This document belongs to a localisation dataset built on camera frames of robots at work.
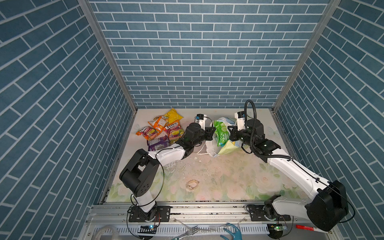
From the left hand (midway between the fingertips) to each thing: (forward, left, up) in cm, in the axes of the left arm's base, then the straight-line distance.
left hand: (216, 128), depth 84 cm
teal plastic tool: (-48, -7, -18) cm, 51 cm away
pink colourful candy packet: (+10, +26, -16) cm, 32 cm away
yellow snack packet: (+25, +28, -17) cm, 41 cm away
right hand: (-1, -5, +5) cm, 7 cm away
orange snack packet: (+17, +37, -15) cm, 43 cm away
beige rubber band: (-26, +16, -19) cm, 36 cm away
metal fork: (-45, +14, -20) cm, 51 cm away
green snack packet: (-3, -3, 0) cm, 4 cm away
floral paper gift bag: (-11, -7, -2) cm, 13 cm away
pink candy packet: (+9, +43, -16) cm, 47 cm away
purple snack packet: (+1, +36, -17) cm, 40 cm away
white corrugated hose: (-45, +49, -20) cm, 70 cm away
